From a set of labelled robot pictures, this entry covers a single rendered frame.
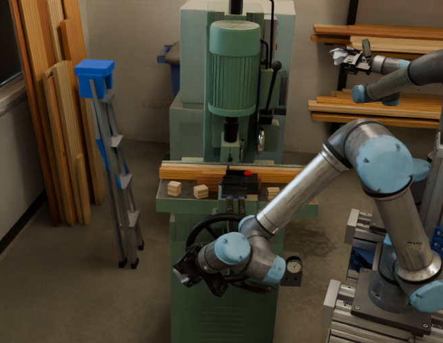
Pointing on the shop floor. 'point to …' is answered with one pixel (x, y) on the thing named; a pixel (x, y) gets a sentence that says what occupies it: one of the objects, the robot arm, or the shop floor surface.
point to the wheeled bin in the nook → (173, 58)
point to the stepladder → (119, 182)
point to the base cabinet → (220, 309)
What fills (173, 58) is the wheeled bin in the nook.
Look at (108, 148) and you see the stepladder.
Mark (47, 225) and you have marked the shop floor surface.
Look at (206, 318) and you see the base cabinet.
